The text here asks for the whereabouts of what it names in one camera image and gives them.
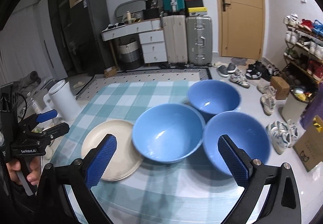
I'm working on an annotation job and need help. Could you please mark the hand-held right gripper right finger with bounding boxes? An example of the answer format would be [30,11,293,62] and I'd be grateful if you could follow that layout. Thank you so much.
[209,134,302,224]

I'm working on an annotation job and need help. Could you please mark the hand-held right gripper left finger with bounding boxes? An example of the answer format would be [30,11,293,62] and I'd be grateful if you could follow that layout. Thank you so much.
[38,134,117,224]

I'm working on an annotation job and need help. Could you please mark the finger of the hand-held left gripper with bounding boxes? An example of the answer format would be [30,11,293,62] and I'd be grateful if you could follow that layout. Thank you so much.
[19,110,58,128]
[30,123,70,147]

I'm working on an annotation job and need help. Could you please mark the cream plate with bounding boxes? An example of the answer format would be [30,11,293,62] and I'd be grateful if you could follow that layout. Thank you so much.
[101,162,144,180]
[102,165,142,182]
[81,119,144,178]

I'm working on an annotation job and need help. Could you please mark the blue bowl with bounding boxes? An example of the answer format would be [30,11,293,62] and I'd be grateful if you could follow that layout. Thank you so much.
[187,80,240,116]
[203,111,271,179]
[132,103,205,164]

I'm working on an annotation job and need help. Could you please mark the person's left hand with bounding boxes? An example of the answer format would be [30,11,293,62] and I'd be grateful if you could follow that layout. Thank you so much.
[5,157,42,185]

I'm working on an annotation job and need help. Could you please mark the white electric kettle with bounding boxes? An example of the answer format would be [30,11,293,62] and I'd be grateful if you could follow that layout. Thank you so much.
[43,80,79,121]

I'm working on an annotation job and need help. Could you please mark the scattered loose shoes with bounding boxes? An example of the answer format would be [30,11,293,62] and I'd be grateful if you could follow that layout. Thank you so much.
[212,57,299,155]

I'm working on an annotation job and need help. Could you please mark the white curtain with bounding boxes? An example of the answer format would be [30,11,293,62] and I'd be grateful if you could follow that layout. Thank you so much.
[0,3,61,85]

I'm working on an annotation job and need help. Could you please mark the owl print cardboard box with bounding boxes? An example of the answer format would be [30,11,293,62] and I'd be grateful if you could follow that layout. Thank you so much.
[293,123,323,172]

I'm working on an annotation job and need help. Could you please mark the small open cardboard box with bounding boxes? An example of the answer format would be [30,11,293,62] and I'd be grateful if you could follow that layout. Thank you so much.
[104,66,119,78]

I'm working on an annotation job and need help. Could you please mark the white trash bin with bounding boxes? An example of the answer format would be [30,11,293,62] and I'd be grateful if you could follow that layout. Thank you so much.
[281,89,309,126]

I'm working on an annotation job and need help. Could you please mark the small closed cardboard box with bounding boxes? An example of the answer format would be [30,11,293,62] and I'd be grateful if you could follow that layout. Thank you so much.
[271,76,290,100]

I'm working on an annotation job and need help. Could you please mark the dark grey fridge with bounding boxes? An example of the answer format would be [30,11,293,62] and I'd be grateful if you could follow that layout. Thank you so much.
[69,0,114,74]

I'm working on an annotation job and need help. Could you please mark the dark wardrobe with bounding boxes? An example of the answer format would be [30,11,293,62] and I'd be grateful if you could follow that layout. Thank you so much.
[47,0,76,73]

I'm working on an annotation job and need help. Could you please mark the purple bag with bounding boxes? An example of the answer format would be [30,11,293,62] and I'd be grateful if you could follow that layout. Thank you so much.
[301,88,323,130]

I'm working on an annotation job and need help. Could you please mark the woven laundry basket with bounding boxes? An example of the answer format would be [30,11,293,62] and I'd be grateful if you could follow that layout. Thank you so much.
[119,40,142,69]

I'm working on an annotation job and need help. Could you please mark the wooden shoe rack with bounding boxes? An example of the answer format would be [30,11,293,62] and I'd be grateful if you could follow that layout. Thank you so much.
[283,22,323,85]

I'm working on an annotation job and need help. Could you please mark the white drawer desk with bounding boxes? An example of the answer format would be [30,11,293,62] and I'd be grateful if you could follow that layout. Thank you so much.
[102,19,167,64]

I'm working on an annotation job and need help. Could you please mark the silver suitcase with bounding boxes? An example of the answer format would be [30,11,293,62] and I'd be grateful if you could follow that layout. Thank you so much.
[186,15,213,66]

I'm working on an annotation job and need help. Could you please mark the wooden door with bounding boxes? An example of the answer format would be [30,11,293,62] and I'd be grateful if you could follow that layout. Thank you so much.
[212,0,265,59]

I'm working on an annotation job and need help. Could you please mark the grey framed mirror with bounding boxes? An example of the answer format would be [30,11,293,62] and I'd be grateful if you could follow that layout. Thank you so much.
[115,0,144,22]

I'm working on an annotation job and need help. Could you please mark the beige suitcase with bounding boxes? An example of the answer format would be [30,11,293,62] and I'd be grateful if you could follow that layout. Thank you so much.
[161,15,188,65]

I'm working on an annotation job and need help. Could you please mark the shoe rack with shoes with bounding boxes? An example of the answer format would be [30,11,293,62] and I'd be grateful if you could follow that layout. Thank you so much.
[283,14,323,81]

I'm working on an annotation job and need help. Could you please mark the black bag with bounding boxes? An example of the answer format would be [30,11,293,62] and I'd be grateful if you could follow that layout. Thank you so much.
[143,8,160,19]

